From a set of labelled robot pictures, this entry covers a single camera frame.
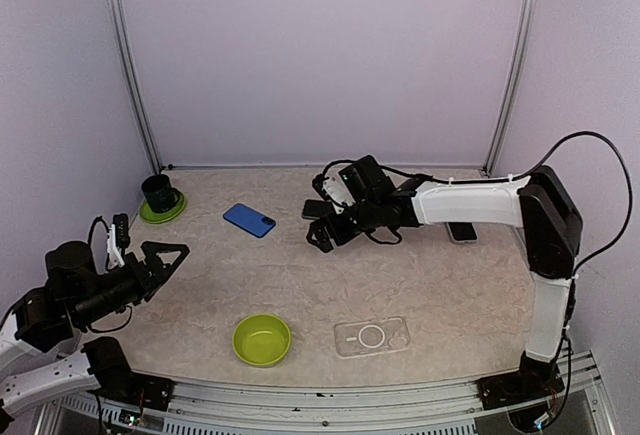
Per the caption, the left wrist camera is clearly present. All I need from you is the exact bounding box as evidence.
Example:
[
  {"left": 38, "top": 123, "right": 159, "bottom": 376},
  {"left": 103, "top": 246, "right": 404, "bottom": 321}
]
[{"left": 106, "top": 213, "right": 131, "bottom": 271}]

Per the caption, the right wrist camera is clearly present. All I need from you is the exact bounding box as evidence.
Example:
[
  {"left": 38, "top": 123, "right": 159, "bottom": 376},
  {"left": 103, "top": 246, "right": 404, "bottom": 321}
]
[{"left": 312, "top": 173, "right": 354, "bottom": 214}]

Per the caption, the aluminium frame post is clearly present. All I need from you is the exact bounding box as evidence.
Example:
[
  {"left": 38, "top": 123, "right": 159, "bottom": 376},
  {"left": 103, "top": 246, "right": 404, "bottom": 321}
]
[
  {"left": 483, "top": 0, "right": 536, "bottom": 175},
  {"left": 107, "top": 0, "right": 163, "bottom": 174}
]

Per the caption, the blue smartphone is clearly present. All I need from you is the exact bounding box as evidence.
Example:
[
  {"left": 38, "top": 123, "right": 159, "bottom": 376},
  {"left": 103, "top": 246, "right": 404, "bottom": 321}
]
[{"left": 223, "top": 203, "right": 276, "bottom": 238}]

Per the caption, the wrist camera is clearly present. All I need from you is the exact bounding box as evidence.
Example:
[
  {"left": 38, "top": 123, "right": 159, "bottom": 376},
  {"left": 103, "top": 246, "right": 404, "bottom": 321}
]
[
  {"left": 106, "top": 213, "right": 131, "bottom": 271},
  {"left": 312, "top": 173, "right": 354, "bottom": 214}
]

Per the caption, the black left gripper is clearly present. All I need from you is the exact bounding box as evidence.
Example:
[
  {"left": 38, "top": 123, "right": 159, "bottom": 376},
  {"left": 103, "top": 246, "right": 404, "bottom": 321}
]
[{"left": 73, "top": 241, "right": 190, "bottom": 327}]

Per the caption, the right aluminium frame post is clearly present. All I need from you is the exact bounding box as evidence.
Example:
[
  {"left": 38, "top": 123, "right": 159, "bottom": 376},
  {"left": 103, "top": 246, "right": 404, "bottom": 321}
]
[{"left": 483, "top": 0, "right": 536, "bottom": 175}]

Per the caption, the left aluminium frame post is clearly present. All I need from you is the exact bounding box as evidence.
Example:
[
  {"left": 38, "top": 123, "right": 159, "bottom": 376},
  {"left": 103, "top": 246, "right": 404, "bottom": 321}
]
[{"left": 107, "top": 0, "right": 163, "bottom": 174}]

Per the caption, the black smartphone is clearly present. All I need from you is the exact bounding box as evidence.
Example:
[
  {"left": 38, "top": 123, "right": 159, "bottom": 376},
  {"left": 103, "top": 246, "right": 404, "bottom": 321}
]
[
  {"left": 447, "top": 222, "right": 479, "bottom": 244},
  {"left": 301, "top": 199, "right": 334, "bottom": 220}
]

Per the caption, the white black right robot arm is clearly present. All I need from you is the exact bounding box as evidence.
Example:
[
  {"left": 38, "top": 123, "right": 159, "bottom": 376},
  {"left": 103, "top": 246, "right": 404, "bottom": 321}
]
[{"left": 306, "top": 156, "right": 582, "bottom": 399}]

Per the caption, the front aluminium rail base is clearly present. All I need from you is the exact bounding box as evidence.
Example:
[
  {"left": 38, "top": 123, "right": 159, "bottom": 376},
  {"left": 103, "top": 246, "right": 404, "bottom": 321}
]
[{"left": 30, "top": 350, "right": 619, "bottom": 434}]

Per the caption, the green saucer plate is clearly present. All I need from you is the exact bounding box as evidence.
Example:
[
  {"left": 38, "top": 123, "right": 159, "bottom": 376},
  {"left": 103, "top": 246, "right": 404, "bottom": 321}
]
[{"left": 138, "top": 189, "right": 187, "bottom": 225}]

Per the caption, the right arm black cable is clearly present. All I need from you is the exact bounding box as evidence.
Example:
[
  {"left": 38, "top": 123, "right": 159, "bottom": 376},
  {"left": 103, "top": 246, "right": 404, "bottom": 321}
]
[{"left": 319, "top": 129, "right": 634, "bottom": 401}]

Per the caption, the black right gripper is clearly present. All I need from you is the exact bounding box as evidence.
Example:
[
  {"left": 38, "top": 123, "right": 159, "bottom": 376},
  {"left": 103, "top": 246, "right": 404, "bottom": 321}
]
[{"left": 306, "top": 197, "right": 381, "bottom": 253}]

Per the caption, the dark green mug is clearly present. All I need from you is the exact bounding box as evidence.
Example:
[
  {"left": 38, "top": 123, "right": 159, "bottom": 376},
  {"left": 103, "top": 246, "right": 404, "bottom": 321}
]
[{"left": 141, "top": 174, "right": 176, "bottom": 212}]

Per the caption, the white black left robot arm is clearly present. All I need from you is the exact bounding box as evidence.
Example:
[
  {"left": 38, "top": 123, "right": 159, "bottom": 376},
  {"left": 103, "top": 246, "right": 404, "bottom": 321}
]
[{"left": 1, "top": 241, "right": 190, "bottom": 427}]

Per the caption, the green bowl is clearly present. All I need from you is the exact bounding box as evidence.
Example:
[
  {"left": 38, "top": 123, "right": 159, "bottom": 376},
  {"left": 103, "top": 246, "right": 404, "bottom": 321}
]
[{"left": 232, "top": 313, "right": 292, "bottom": 368}]

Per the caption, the clear phone case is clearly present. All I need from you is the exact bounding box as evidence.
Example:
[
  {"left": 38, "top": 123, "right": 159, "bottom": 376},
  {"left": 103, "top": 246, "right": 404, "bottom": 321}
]
[{"left": 333, "top": 316, "right": 411, "bottom": 358}]

